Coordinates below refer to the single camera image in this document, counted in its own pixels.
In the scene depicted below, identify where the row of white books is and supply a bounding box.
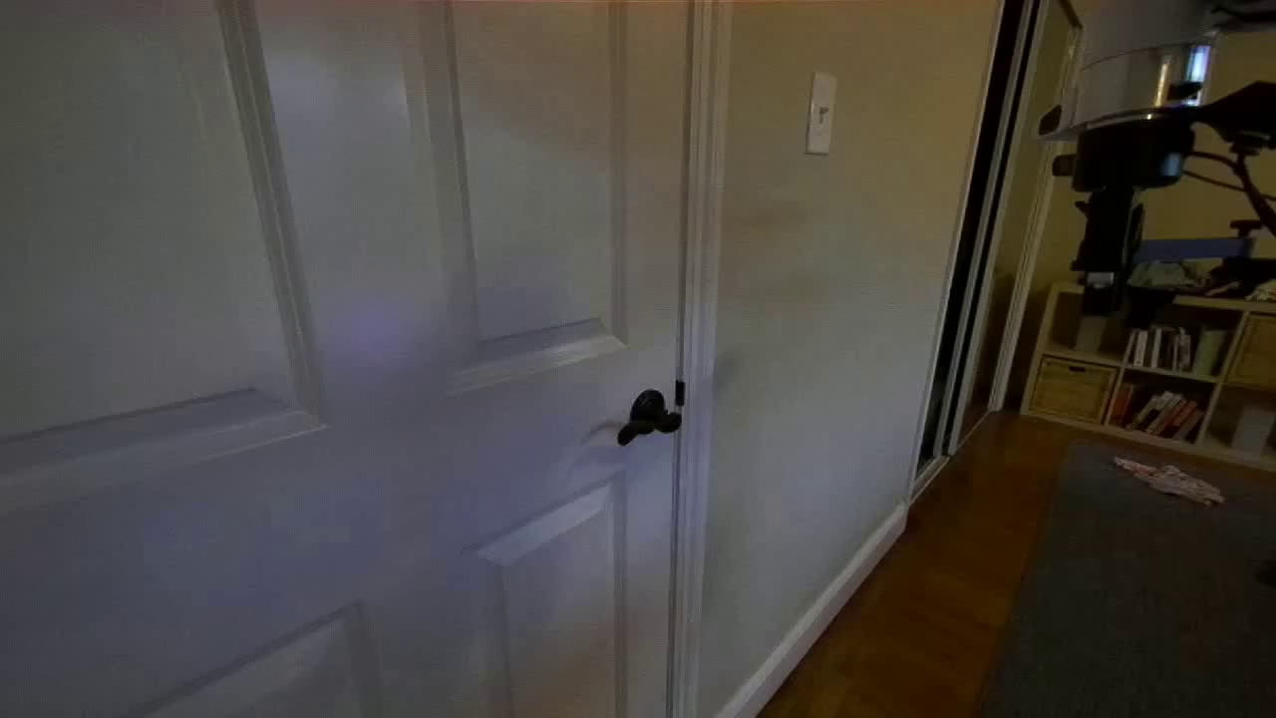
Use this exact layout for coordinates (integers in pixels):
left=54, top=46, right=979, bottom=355
left=1122, top=323, right=1232, bottom=379

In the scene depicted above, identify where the black lever door handle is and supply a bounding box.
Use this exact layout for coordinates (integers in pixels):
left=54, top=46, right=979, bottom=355
left=612, top=386, right=686, bottom=451

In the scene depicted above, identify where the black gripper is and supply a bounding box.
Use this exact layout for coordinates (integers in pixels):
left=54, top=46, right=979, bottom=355
left=1074, top=178, right=1149, bottom=319

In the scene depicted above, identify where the grey rug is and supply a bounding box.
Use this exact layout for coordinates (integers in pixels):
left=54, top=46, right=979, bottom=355
left=974, top=444, right=1276, bottom=718

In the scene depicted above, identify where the woven storage box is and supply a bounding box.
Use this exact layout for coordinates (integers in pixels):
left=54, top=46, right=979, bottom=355
left=1027, top=353, right=1118, bottom=427

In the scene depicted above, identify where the wooden bookshelf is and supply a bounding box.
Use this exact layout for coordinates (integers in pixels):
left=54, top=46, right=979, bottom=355
left=1019, top=280, right=1276, bottom=470

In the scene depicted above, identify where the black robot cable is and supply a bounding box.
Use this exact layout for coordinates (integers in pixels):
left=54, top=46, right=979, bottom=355
left=1187, top=75, right=1276, bottom=250

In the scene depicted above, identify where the row of red books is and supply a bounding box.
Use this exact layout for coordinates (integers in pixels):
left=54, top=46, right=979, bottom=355
left=1106, top=382, right=1208, bottom=444

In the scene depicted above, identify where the white baseboard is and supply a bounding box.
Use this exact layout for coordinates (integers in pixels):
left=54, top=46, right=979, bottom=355
left=715, top=498, right=917, bottom=718

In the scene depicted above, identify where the pale crumpled cloth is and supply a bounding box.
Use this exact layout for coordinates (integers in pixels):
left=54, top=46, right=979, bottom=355
left=1114, top=454, right=1232, bottom=512

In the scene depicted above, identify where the sliding closet door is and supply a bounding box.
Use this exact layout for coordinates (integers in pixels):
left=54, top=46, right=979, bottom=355
left=912, top=0, right=1087, bottom=470

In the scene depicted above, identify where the white wall switch plate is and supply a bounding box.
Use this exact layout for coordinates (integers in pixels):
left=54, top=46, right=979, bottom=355
left=805, top=68, right=842, bottom=159

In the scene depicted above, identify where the white panel door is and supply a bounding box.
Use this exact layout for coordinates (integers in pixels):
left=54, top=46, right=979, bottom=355
left=0, top=0, right=692, bottom=718

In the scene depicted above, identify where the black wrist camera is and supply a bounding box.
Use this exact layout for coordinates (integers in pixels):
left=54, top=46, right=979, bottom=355
left=1052, top=119, right=1197, bottom=193

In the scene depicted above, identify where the white door frame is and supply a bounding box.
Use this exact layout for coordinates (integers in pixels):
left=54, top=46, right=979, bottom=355
left=667, top=0, right=739, bottom=718

